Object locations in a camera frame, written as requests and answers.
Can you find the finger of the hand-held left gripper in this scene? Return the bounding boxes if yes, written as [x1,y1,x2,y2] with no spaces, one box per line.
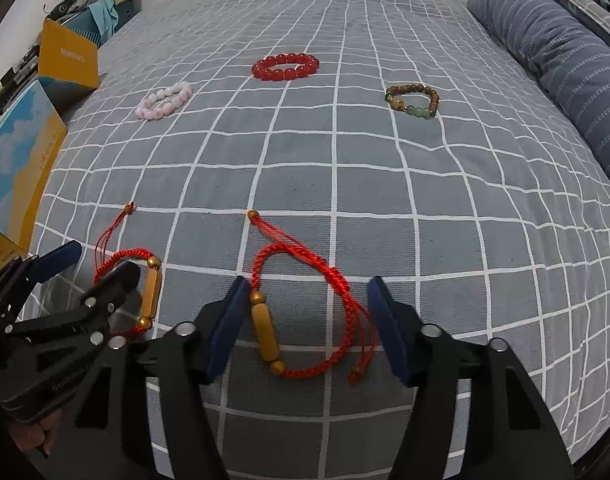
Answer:
[0,239,84,323]
[5,261,142,361]

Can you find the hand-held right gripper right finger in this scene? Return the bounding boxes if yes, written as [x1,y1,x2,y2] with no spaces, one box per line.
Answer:
[366,276,577,480]

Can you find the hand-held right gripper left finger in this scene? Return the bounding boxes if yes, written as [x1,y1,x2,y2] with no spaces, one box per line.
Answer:
[72,276,252,480]

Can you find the red cord bracelet gold tube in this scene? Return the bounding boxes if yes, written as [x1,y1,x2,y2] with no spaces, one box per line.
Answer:
[94,202,163,338]
[247,209,371,386]

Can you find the blue and yellow cardboard box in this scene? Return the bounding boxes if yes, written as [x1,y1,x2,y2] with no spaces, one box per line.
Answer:
[0,20,106,281]

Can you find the pink bead bracelet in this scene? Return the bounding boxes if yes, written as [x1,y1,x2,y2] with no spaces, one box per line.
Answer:
[136,82,193,122]

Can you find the brown and green bead bracelet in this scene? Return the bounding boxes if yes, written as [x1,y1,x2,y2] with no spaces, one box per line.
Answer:
[385,84,442,121]

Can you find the red bead bracelet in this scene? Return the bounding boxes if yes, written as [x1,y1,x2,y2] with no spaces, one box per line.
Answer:
[251,52,320,82]

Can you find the person's left hand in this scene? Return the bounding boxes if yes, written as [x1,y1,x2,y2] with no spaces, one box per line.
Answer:
[7,409,62,457]

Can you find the grey checked bed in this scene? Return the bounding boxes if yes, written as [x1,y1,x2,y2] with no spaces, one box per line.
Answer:
[30,0,610,480]

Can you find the black boxes on suitcase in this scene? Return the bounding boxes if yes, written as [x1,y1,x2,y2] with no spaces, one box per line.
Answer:
[0,45,40,121]

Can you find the teal suitcase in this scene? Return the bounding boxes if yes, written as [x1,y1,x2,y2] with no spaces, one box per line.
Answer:
[60,0,122,50]

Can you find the teal cloth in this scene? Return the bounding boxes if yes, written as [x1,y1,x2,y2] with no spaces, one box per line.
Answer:
[87,0,120,37]

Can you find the blue striped pillow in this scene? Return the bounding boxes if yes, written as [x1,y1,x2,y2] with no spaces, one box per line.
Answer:
[466,0,610,186]

